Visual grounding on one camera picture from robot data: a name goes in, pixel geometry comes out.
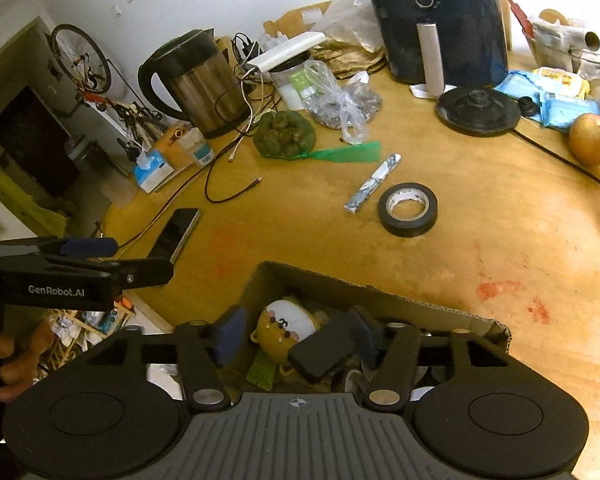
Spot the clear plastic bag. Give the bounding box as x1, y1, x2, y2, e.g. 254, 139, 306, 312
312, 0, 384, 53

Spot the small white pill bottle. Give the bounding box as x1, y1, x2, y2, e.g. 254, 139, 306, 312
178, 127, 215, 167

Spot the black kettle base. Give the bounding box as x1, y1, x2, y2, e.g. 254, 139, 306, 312
434, 88, 521, 138

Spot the green net bag of nuts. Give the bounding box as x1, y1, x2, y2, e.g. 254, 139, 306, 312
253, 110, 316, 160

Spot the yellow onion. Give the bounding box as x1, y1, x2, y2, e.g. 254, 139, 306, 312
568, 114, 600, 167

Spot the white charging cable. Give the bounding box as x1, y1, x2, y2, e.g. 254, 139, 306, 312
226, 69, 272, 164

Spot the black air fryer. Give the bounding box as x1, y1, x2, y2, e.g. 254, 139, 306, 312
372, 0, 508, 87

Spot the brown paper bag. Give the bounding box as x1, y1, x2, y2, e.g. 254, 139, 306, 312
310, 38, 386, 80

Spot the black usb cable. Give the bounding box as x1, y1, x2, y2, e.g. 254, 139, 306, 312
203, 144, 264, 205

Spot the small black knob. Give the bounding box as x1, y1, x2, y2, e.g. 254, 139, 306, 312
517, 96, 541, 118

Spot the blue wet wipes pack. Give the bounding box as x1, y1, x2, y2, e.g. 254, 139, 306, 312
495, 70, 546, 105

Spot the marble pattern stick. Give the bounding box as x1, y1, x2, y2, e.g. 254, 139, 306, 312
343, 153, 402, 214

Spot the yellow wet wipes pack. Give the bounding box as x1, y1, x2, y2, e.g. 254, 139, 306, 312
533, 66, 591, 100

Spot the green tube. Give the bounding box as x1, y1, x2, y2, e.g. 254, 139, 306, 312
246, 350, 278, 392

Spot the bicycle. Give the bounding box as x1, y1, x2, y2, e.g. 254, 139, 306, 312
47, 24, 160, 162

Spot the black rectangular block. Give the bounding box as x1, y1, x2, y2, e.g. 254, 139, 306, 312
288, 312, 375, 384

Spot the cardboard box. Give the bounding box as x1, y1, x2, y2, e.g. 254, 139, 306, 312
212, 261, 512, 384

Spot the black smartphone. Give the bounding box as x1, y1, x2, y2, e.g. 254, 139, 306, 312
147, 208, 201, 263

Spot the white power bank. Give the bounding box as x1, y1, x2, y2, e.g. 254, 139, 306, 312
247, 30, 326, 73

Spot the foil roll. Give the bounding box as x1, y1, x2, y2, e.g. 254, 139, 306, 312
533, 21, 600, 52

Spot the steel electric kettle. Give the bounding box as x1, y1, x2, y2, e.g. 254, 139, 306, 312
137, 28, 249, 139

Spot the glass bowl with packets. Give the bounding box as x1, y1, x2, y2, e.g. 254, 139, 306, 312
524, 18, 600, 80

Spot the plastic bag of seeds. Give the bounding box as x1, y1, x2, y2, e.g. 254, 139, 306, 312
299, 60, 382, 145

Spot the person left hand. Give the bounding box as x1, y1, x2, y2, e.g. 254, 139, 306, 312
0, 321, 55, 403

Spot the black electrical tape roll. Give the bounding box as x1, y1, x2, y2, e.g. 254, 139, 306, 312
378, 182, 438, 237

